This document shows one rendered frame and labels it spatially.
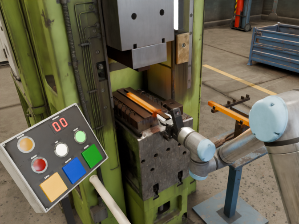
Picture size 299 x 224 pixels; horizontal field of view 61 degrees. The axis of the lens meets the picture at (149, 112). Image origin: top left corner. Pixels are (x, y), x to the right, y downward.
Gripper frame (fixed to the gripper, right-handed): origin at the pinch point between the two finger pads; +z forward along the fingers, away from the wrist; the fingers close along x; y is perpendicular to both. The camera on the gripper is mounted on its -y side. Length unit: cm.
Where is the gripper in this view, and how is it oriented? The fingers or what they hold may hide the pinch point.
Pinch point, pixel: (159, 114)
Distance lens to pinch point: 136.9
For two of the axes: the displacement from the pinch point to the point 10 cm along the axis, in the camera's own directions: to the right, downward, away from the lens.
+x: 8.3, -3.0, 4.8
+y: 0.2, 8.6, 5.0
